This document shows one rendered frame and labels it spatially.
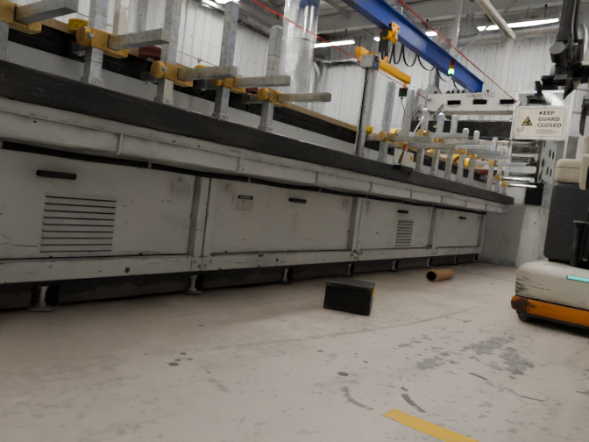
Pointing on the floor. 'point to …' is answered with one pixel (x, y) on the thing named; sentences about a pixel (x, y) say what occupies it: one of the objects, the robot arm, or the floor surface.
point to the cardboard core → (439, 274)
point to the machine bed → (195, 209)
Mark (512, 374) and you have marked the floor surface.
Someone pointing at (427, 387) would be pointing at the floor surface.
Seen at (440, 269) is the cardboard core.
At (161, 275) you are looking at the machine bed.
